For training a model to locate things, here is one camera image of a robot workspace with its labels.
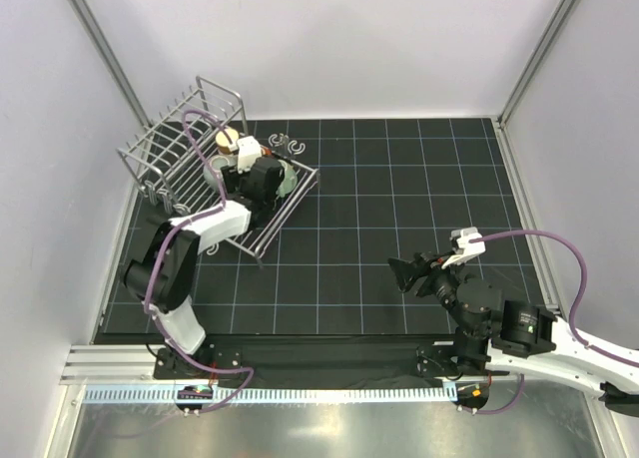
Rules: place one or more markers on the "grey rack hook back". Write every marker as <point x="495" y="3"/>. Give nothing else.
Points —
<point x="286" y="147"/>

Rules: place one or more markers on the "aluminium frame post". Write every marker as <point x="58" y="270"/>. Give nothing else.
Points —
<point x="542" y="49"/>
<point x="103" y="47"/>

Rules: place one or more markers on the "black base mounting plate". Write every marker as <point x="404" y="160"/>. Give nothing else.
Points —
<point x="322" y="362"/>

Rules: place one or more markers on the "grey ceramic mug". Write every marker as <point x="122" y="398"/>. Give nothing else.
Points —
<point x="212" y="170"/>

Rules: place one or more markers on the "grey rack hook front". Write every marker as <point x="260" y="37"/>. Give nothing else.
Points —
<point x="212" y="250"/>

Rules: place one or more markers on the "aluminium frame post right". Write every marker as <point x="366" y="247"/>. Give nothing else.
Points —
<point x="542" y="49"/>

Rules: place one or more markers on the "mint green mug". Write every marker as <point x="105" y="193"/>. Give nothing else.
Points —
<point x="289" y="180"/>

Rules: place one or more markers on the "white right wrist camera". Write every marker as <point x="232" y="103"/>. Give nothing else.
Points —
<point x="467" y="244"/>

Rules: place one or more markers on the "grey rack hook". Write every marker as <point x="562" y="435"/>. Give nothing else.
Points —
<point x="212" y="250"/>
<point x="286" y="147"/>

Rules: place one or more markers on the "cream cup with cork band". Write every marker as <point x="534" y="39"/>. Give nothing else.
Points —
<point x="227" y="141"/>

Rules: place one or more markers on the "black grid mat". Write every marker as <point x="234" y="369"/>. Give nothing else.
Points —
<point x="386" y="188"/>

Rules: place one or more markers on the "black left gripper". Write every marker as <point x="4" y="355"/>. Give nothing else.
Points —
<point x="233" y="179"/>

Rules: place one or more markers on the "grey metal dish rack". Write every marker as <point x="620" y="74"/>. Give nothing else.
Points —
<point x="168" y="172"/>

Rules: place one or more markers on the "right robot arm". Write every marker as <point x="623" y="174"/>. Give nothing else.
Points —
<point x="495" y="335"/>

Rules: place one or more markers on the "white slotted cable duct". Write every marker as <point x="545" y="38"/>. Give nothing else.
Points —
<point x="184" y="393"/>

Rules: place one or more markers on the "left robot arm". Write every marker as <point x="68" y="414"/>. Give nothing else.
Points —
<point x="161" y="273"/>

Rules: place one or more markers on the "aluminium frame post left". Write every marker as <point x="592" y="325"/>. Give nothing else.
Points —
<point x="103" y="47"/>

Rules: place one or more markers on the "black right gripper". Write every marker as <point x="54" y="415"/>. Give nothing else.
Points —
<point x="404" y="272"/>

